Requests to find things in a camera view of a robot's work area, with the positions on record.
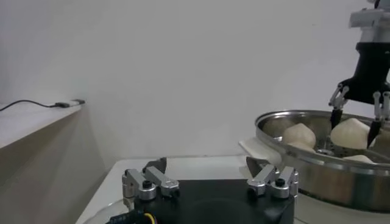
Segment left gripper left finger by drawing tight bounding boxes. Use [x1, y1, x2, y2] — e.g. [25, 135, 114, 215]
[121, 156, 181, 211]

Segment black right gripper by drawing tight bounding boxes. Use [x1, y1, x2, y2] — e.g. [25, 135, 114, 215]
[328, 41, 390, 149]

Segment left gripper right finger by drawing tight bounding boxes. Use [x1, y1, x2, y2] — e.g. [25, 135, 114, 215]
[245, 156, 300, 199]

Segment stainless steel steamer basket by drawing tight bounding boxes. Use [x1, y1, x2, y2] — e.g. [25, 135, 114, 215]
[255, 109, 390, 212]

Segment white side desk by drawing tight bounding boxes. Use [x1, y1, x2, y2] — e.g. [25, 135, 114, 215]
[0, 100, 86, 224]

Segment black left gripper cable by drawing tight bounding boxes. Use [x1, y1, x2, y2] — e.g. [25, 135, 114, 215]
[105, 209, 158, 224]

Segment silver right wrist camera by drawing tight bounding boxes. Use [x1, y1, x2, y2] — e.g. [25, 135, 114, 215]
[349, 8, 385, 29]

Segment black cable with adapter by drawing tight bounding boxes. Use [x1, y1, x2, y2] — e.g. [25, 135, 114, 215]
[0, 99, 87, 112]

